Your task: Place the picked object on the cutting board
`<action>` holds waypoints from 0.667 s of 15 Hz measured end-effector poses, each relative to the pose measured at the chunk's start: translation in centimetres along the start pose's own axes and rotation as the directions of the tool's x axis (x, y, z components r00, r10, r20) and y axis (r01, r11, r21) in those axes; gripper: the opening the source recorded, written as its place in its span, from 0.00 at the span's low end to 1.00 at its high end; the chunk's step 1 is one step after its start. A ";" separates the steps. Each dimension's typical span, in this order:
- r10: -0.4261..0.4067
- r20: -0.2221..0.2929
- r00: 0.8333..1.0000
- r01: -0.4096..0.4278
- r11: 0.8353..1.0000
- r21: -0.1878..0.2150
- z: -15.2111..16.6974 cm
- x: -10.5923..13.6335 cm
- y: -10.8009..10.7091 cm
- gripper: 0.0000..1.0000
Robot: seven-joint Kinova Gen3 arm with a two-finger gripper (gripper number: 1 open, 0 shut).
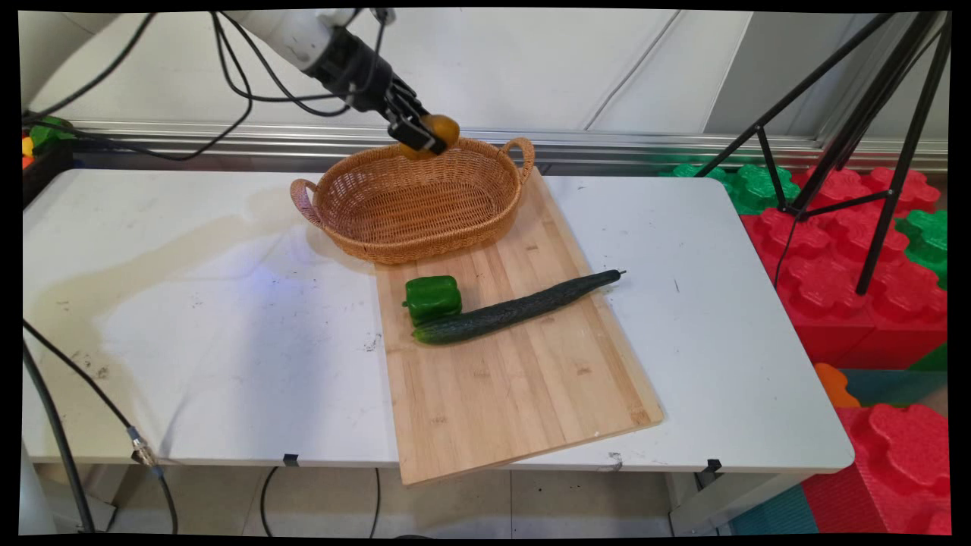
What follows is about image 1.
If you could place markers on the large red foam block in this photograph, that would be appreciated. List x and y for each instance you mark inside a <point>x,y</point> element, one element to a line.
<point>827,296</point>

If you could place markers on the orange foam piece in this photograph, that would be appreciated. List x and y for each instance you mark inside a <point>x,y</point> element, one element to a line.
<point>834,383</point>

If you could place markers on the grey table leg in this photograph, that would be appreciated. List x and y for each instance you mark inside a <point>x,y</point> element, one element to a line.
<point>721,504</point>

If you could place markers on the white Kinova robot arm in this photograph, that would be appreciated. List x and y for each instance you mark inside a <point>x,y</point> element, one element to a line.
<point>288,34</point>

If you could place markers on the long dark green cucumber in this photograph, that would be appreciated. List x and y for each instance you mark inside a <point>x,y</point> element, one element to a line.
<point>516,309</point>

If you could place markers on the green foam block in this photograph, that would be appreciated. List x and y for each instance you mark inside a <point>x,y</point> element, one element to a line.
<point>747,186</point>
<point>927,243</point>

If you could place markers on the teal foam mat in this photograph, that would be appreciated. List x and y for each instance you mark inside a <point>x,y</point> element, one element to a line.
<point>895,385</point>

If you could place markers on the bamboo cutting board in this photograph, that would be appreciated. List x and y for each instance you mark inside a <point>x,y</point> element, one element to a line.
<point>508,379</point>

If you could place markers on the brown potato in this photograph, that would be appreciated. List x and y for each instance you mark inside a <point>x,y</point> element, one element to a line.
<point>446,129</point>

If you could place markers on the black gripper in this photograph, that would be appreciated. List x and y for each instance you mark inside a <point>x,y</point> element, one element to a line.
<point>356,72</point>

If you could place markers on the green toy piece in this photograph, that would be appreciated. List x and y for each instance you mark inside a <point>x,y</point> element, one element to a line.
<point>49,133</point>

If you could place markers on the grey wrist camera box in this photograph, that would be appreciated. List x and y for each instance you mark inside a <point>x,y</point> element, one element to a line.
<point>383,15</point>

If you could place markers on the green bell pepper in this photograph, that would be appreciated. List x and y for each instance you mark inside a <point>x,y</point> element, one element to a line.
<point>432,298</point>

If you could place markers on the black bin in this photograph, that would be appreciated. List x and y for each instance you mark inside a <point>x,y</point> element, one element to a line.
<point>42,176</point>

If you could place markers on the woven wicker basket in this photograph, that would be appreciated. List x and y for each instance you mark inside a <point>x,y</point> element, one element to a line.
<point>417,220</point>

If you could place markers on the yellow toy piece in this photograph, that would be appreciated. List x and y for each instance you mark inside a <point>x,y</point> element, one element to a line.
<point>27,145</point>

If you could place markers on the black tripod stand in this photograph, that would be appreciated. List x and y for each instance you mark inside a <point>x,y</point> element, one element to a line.
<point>884,114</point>

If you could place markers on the aluminium wall rail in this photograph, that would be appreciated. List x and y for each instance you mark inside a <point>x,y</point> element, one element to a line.
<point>607,144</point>

